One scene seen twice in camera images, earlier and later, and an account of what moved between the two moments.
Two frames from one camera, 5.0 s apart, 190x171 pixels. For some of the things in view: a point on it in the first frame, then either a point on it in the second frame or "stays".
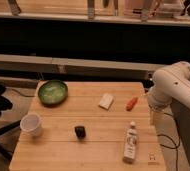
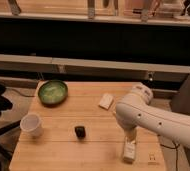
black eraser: x=80 y=132 stays
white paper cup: x=31 y=124 stays
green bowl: x=53 y=93 stays
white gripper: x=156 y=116 -> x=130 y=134
